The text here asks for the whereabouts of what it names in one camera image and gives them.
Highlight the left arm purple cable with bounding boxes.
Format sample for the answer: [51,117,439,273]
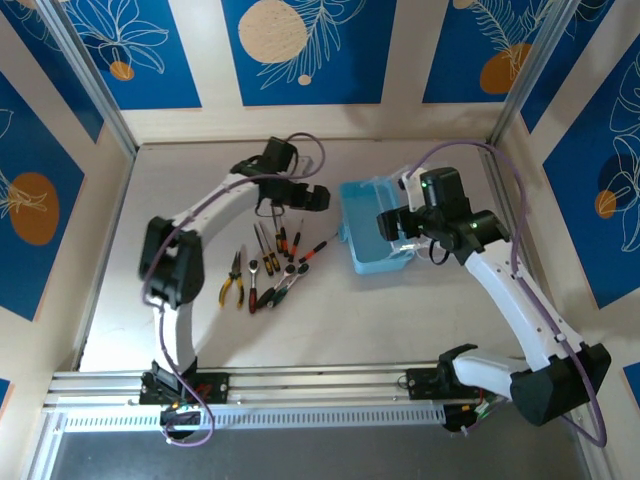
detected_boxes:
[141,132,326,447]

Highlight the yellow black handle pliers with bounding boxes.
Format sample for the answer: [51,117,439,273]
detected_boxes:
[218,244,246,309]

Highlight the aluminium corner post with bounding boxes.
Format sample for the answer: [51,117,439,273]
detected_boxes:
[37,0,140,157]
[487,0,586,147]

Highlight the red handle ratchet wrench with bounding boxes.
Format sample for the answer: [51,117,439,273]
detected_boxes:
[247,258,262,315]

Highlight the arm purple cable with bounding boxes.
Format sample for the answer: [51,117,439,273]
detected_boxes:
[407,141,609,448]
[141,132,326,447]

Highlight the white slotted cable duct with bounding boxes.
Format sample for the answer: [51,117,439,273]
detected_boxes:
[59,403,446,434]

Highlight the aluminium side rail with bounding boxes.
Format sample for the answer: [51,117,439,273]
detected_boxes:
[475,138,564,364]

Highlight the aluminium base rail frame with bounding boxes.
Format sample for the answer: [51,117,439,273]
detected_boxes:
[42,362,591,414]

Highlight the blue floral wall panel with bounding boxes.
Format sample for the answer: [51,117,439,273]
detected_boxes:
[63,0,204,110]
[422,0,554,105]
[0,0,105,145]
[0,69,86,322]
[221,0,399,107]
[519,0,619,135]
[542,47,640,311]

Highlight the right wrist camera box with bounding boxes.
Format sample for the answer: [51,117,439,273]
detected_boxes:
[397,169,425,214]

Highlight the aluminium side strip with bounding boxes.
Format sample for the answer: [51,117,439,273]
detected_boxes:
[74,149,139,372]

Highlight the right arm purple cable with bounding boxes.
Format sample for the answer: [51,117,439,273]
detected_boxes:
[407,141,609,448]

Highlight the red black handle screwdriver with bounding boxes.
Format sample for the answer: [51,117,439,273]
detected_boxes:
[298,231,343,265]

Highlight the light blue plastic tool box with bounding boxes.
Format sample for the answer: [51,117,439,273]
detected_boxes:
[338,173,439,277]

